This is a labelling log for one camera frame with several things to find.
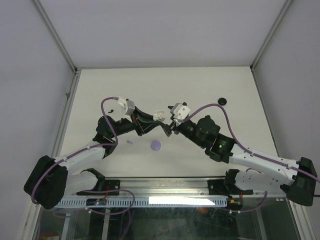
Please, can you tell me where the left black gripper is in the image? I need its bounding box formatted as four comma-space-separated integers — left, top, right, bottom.
109, 106, 160, 139

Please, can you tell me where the white earbud case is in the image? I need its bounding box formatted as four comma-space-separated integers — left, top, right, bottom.
152, 110, 166, 122

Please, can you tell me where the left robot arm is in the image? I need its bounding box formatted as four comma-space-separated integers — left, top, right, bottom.
23, 108, 171, 210

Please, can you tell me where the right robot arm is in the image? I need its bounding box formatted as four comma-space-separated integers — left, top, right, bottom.
169, 103, 320, 207

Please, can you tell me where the purple earbud case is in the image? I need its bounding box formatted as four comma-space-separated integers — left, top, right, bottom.
150, 140, 162, 151

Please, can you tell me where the black earbud case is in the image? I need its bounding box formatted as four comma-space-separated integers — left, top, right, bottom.
217, 97, 227, 106

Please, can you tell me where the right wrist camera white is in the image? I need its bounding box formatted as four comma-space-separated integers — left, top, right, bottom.
170, 106, 191, 125

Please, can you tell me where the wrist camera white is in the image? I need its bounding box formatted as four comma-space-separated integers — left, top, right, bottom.
170, 106, 191, 125
116, 96, 136, 120

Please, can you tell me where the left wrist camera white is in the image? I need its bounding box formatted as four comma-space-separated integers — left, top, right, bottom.
116, 96, 136, 120

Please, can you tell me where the aluminium front rail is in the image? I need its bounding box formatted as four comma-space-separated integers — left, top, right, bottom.
99, 176, 288, 200

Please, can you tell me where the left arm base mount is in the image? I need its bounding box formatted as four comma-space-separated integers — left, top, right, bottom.
74, 168, 121, 196

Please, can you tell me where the slotted cable duct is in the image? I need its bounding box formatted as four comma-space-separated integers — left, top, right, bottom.
56, 196, 227, 209

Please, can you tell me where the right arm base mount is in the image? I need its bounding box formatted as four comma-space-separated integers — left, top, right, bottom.
207, 169, 254, 198

